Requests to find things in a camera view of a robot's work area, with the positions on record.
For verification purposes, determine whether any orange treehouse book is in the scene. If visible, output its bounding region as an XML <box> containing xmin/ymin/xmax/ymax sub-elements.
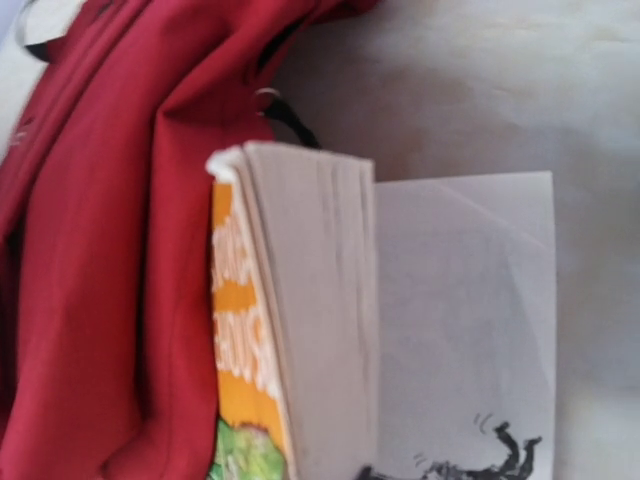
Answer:
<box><xmin>207</xmin><ymin>143</ymin><xmax>556</xmax><ymax>479</ymax></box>

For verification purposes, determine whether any red backpack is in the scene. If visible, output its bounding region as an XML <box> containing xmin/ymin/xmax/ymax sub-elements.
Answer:
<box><xmin>1</xmin><ymin>1</ymin><xmax>372</xmax><ymax>479</ymax></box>

